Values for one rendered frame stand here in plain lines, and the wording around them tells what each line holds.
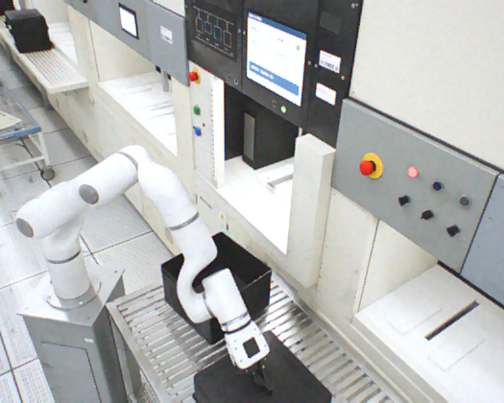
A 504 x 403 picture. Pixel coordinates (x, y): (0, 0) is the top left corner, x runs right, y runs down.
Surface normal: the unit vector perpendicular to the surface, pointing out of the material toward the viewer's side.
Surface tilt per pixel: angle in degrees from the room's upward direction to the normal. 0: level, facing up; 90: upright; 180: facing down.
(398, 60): 90
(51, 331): 90
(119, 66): 90
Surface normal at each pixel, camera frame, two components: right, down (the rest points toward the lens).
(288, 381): 0.03, -0.82
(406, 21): -0.82, 0.31
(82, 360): -0.18, 0.56
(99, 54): 0.58, 0.48
